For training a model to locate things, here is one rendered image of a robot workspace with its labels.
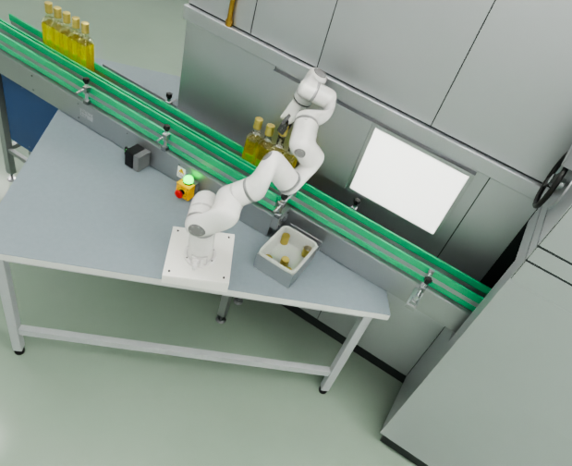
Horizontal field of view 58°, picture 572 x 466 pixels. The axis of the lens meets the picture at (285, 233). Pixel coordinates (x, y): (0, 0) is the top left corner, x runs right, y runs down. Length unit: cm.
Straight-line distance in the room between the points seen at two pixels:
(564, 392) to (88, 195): 195
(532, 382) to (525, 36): 116
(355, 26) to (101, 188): 122
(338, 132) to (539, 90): 74
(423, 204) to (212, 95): 107
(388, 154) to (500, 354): 85
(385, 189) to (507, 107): 56
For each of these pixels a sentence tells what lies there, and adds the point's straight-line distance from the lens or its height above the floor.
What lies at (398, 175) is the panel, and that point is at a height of 117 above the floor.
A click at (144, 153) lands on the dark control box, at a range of 239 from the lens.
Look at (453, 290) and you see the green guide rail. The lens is 212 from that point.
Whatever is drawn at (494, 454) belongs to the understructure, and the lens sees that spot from 243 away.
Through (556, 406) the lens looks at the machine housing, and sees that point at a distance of 213.
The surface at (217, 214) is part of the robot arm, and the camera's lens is 165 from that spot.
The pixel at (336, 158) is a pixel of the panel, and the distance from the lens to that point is 218.
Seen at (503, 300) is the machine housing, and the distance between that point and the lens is 185.
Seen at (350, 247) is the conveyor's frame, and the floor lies 87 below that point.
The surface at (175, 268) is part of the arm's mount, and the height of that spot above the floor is 80.
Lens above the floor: 228
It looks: 43 degrees down
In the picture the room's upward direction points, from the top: 19 degrees clockwise
